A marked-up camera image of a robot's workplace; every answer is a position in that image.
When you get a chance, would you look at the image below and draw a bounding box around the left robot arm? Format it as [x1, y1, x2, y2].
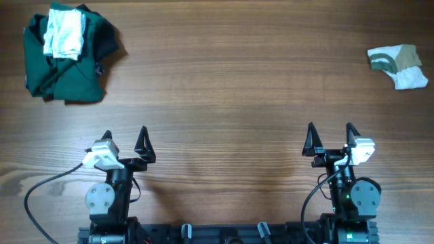
[77, 126, 156, 244]

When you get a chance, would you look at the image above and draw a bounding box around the white tan green shirt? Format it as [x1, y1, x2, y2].
[367, 44, 429, 90]

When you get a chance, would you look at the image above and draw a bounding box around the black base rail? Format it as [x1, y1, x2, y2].
[77, 222, 380, 244]

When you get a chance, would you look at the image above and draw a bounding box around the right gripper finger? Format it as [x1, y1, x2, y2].
[302, 122, 324, 157]
[346, 122, 361, 146]

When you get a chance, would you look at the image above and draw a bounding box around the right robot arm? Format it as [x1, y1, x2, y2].
[300, 122, 382, 243]

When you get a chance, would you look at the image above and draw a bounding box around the light patterned folded cloth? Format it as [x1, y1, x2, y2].
[43, 9, 86, 61]

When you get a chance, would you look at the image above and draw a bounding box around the dark green folded garment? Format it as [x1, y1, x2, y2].
[23, 2, 119, 103]

